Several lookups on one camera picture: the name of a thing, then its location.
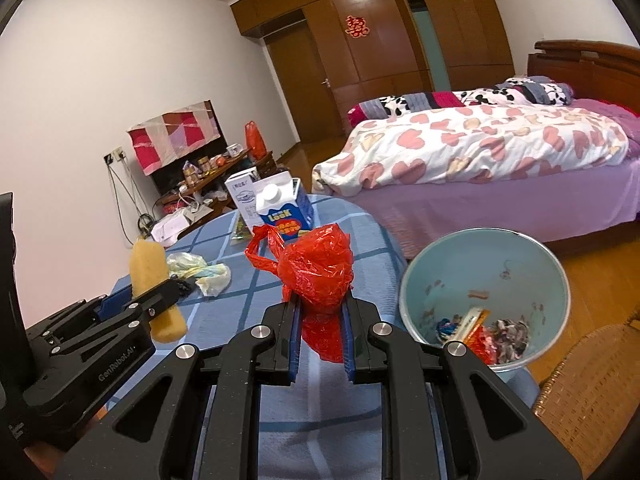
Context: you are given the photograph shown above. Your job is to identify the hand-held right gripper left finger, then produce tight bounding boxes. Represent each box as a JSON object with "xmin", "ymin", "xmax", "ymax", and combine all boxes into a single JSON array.
[{"xmin": 52, "ymin": 292, "xmax": 303, "ymax": 480}]

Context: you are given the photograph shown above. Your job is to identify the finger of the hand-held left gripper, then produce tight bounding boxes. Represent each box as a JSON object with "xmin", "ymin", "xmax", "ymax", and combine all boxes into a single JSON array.
[
  {"xmin": 25, "ymin": 294, "xmax": 132, "ymax": 343},
  {"xmin": 50, "ymin": 279, "xmax": 181, "ymax": 361}
]

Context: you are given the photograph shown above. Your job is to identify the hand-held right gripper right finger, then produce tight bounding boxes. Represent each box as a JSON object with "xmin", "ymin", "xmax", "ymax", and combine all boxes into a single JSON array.
[{"xmin": 340, "ymin": 292, "xmax": 583, "ymax": 480}]

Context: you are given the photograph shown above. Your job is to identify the yellow sponge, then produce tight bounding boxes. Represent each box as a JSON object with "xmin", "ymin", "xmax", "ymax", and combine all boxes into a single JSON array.
[{"xmin": 129, "ymin": 237, "xmax": 188, "ymax": 343}]

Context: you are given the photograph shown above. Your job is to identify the red plastic bag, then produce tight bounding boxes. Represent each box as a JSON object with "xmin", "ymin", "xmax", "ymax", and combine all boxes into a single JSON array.
[{"xmin": 244, "ymin": 224, "xmax": 356, "ymax": 365}]

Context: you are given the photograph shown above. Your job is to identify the light blue bin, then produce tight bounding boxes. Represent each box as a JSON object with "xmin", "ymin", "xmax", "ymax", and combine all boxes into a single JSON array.
[{"xmin": 399, "ymin": 228, "xmax": 571, "ymax": 386}]

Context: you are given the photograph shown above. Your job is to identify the red wrapper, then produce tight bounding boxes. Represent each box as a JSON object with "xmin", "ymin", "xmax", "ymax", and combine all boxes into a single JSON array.
[{"xmin": 470, "ymin": 327, "xmax": 500, "ymax": 367}]

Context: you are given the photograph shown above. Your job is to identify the grey wrapper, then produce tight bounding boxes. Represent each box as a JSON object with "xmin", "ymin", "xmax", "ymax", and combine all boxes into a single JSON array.
[{"xmin": 487, "ymin": 316, "xmax": 532, "ymax": 363}]

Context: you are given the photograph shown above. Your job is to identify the blue checked tablecloth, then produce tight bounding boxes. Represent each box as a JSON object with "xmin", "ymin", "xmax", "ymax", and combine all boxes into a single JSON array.
[{"xmin": 107, "ymin": 192, "xmax": 541, "ymax": 480}]

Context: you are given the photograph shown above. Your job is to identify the white papers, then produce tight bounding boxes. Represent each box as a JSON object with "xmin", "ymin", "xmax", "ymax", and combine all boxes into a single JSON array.
[{"xmin": 150, "ymin": 212, "xmax": 193, "ymax": 247}]

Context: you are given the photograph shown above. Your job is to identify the pale plastic bag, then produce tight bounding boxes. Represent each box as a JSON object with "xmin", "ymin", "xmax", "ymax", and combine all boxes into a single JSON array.
[{"xmin": 165, "ymin": 252, "xmax": 232, "ymax": 297}]

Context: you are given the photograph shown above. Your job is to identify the green printed packet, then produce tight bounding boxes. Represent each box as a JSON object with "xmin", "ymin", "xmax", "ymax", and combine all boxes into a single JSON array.
[{"xmin": 231, "ymin": 212, "xmax": 261, "ymax": 242}]

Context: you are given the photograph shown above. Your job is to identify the black television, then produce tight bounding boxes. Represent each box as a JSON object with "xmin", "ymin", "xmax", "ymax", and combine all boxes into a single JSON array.
[{"xmin": 150, "ymin": 102, "xmax": 228, "ymax": 196}]

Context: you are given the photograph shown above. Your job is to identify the wooden television stand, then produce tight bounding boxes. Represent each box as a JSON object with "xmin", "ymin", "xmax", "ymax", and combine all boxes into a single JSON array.
[{"xmin": 150, "ymin": 150, "xmax": 276, "ymax": 241}]

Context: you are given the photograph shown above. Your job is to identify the blue drink carton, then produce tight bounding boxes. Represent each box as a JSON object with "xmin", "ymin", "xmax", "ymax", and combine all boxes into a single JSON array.
[{"xmin": 255, "ymin": 170, "xmax": 316, "ymax": 241}]

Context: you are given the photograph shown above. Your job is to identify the white cardboard box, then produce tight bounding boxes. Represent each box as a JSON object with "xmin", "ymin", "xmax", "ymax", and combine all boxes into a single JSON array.
[{"xmin": 224, "ymin": 167, "xmax": 263, "ymax": 226}]

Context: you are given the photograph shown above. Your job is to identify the pink patchwork cover cloth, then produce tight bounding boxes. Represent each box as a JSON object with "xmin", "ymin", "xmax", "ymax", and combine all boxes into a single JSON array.
[{"xmin": 126, "ymin": 100, "xmax": 223, "ymax": 177}]

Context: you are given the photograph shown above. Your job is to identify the bed with heart quilt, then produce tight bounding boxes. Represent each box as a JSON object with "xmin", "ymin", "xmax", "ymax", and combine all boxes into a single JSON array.
[{"xmin": 345, "ymin": 97, "xmax": 640, "ymax": 261}]

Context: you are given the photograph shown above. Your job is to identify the orange plastic bag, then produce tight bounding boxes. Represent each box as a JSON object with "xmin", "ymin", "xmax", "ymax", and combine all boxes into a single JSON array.
[{"xmin": 244, "ymin": 121, "xmax": 265, "ymax": 161}]

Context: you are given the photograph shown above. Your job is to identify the heart print quilt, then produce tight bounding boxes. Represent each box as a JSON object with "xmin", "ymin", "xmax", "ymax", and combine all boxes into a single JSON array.
[{"xmin": 312, "ymin": 105, "xmax": 630, "ymax": 197}]

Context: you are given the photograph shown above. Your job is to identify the wicker chair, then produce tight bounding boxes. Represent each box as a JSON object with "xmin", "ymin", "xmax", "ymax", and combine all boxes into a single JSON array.
[{"xmin": 532, "ymin": 305, "xmax": 640, "ymax": 478}]

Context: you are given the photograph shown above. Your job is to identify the cow print blanket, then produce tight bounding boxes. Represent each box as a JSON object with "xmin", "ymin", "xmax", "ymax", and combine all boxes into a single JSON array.
[{"xmin": 346, "ymin": 76, "xmax": 576, "ymax": 128}]

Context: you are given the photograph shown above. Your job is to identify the wooden door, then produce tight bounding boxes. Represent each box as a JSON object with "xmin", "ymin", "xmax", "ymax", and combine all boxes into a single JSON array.
[{"xmin": 265, "ymin": 22, "xmax": 333, "ymax": 143}]

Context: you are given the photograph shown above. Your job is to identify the wooden wardrobe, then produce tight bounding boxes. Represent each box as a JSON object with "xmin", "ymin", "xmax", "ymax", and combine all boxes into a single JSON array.
[{"xmin": 230, "ymin": 0, "xmax": 516, "ymax": 143}]

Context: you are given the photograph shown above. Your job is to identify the wooden headboard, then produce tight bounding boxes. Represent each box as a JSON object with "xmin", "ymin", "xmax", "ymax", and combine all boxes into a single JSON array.
[{"xmin": 527, "ymin": 39, "xmax": 640, "ymax": 106}]

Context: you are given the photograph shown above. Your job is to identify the hanging cables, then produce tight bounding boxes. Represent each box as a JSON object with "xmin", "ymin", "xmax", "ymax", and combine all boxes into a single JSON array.
[{"xmin": 107, "ymin": 160, "xmax": 153, "ymax": 236}]

